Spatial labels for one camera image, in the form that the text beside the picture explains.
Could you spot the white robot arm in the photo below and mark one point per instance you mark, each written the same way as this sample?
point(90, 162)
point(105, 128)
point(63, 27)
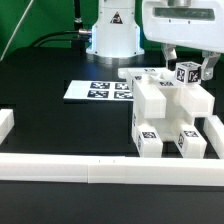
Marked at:
point(116, 35)

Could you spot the white chair seat block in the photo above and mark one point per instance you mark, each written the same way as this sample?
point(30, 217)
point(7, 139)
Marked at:
point(162, 125)

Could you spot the white tagged cube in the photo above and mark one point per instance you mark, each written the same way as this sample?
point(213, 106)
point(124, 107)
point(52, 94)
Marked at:
point(188, 72)

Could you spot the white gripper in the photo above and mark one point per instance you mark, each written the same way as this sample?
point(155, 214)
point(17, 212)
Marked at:
point(199, 25)

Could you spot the white chair back frame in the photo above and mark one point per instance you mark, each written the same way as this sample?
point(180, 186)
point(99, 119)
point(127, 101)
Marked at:
point(157, 94)

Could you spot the white marker base sheet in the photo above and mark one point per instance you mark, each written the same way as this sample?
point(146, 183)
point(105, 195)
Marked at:
point(98, 90)

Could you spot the white U-shaped fence frame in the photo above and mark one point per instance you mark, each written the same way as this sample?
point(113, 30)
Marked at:
point(116, 170)

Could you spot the black pole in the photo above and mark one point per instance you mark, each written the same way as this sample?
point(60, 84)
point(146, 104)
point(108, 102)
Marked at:
point(77, 15)

